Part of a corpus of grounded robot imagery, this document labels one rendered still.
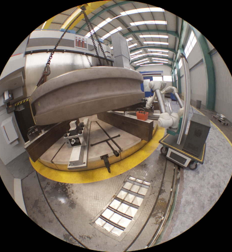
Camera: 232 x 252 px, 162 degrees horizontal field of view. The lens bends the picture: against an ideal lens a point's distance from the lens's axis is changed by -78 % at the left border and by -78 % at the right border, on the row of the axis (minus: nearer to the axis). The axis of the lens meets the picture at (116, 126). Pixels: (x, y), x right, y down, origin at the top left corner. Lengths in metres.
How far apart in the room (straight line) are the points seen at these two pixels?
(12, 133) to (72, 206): 3.16
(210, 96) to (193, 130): 8.71
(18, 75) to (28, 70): 1.93
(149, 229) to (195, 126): 1.42
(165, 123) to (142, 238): 1.51
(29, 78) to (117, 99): 3.71
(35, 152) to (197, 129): 2.89
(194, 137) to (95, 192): 1.64
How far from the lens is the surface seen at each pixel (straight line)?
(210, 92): 9.96
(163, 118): 1.20
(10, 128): 3.77
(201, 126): 1.31
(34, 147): 2.07
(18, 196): 2.34
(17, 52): 3.12
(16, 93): 3.15
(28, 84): 4.11
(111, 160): 1.52
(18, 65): 2.36
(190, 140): 1.41
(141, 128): 1.51
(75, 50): 5.36
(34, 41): 7.56
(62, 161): 1.58
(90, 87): 1.68
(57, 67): 4.56
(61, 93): 1.81
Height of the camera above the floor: 1.21
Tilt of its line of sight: 23 degrees down
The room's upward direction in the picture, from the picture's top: 7 degrees counter-clockwise
